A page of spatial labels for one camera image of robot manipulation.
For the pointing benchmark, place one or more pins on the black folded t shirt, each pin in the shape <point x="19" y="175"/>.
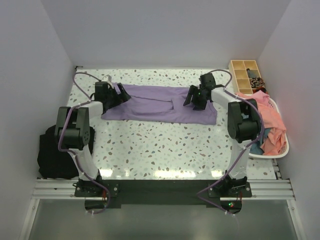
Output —
<point x="54" y="164"/>

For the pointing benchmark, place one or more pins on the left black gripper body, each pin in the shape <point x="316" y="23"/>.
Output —
<point x="113" y="98"/>

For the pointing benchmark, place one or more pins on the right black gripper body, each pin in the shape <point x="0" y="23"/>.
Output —
<point x="200" y="101"/>

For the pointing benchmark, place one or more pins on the wooden compartment box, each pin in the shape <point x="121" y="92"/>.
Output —
<point x="240" y="79"/>

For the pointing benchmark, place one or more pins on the aluminium rail frame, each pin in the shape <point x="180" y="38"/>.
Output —
<point x="264" y="176"/>

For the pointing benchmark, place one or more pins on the purple t shirt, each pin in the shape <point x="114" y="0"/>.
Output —
<point x="160" y="104"/>

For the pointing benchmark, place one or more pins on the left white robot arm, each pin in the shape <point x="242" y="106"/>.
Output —
<point x="73" y="131"/>

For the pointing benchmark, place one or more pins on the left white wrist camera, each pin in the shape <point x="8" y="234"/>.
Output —
<point x="107" y="78"/>

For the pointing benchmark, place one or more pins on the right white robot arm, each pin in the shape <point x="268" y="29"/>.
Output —
<point x="245" y="125"/>

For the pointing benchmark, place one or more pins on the blue t shirt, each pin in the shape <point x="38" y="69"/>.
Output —
<point x="256" y="147"/>

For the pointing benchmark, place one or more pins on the black mounting base plate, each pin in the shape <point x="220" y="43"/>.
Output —
<point x="113" y="194"/>

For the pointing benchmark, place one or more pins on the patterned cloth in box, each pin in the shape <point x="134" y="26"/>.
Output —
<point x="256" y="81"/>

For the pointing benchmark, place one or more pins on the pink t shirt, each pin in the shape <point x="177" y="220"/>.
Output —
<point x="272" y="120"/>

